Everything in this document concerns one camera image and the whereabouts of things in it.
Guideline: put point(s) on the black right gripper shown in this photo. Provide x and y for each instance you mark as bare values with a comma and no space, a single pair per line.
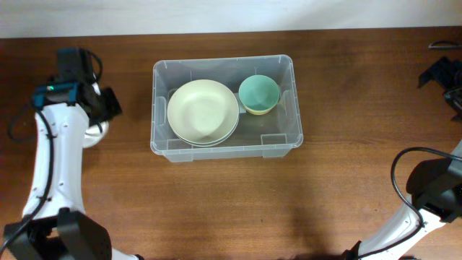
442,73

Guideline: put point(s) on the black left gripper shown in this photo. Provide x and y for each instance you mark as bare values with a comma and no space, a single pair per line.
115,105

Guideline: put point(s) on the white plastic bowl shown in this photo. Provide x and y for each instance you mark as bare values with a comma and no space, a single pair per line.
95,134

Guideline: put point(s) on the beige plate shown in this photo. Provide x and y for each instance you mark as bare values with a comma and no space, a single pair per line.
203,112
231,137

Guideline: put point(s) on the yellow plastic bowl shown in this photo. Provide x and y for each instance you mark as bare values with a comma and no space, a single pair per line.
259,112

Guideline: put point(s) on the green plastic bowl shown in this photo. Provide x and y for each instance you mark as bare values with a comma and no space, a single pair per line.
258,91

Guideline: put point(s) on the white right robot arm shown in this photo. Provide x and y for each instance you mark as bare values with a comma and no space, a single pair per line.
432,199

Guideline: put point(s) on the clear plastic storage bin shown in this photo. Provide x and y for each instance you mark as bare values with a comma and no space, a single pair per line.
271,135

